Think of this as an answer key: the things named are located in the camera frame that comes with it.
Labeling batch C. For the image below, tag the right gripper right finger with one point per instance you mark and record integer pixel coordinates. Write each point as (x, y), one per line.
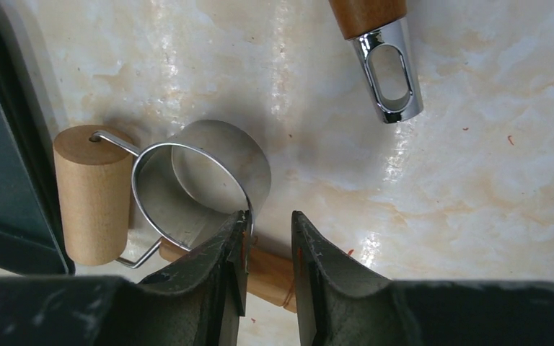
(339, 301)

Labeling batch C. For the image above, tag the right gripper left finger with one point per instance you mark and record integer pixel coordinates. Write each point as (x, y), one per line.
(197, 300)

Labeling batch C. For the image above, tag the wooden rolling pin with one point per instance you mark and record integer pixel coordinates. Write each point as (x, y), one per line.
(102, 222)

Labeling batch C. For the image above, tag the black baking tray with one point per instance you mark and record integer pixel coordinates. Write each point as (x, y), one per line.
(31, 236)

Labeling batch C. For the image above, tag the metal scraper wooden handle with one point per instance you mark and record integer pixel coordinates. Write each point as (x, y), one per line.
(378, 32)

